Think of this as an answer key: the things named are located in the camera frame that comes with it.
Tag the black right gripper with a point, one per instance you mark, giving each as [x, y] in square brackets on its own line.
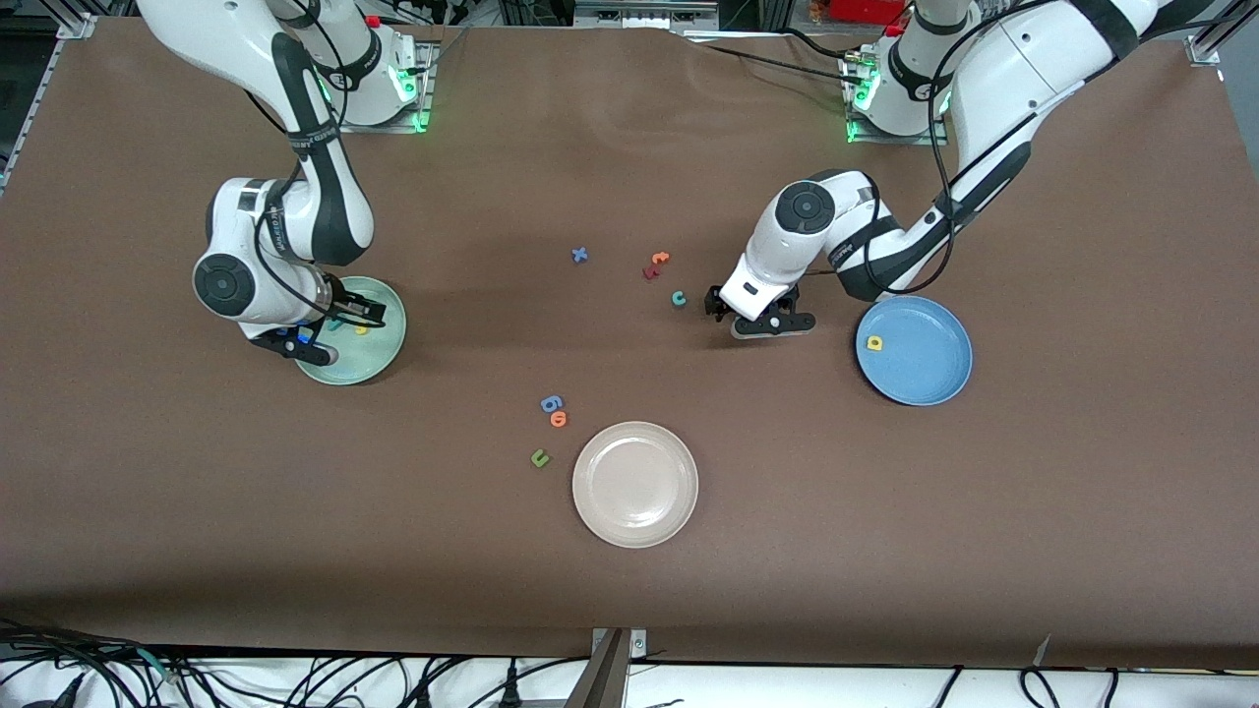
[346, 308]

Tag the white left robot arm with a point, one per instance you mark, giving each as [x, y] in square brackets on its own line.
[1033, 59]

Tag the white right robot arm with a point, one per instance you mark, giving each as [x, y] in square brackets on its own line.
[246, 39]

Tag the light green plate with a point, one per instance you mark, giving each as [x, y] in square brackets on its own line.
[379, 354]

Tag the blue plate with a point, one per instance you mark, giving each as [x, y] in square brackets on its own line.
[925, 364]

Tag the blue foam letter g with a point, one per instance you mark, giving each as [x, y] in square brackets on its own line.
[546, 405]

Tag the beige plate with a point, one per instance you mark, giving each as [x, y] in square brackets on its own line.
[635, 484]

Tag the grey metal rack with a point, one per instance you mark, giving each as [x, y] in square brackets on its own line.
[639, 15]

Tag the brown table cover sheet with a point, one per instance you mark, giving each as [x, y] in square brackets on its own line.
[629, 590]

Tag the red box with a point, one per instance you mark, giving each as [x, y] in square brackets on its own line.
[866, 10]

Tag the aluminium corner profile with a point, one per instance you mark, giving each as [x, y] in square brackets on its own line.
[1202, 49]
[79, 25]

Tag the white paper scrap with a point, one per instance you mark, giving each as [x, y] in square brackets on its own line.
[1042, 649]

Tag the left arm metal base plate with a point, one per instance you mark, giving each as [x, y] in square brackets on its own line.
[900, 141]

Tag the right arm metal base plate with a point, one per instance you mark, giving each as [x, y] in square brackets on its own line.
[425, 88]

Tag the grey metal camera post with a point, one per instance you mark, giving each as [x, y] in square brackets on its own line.
[605, 678]

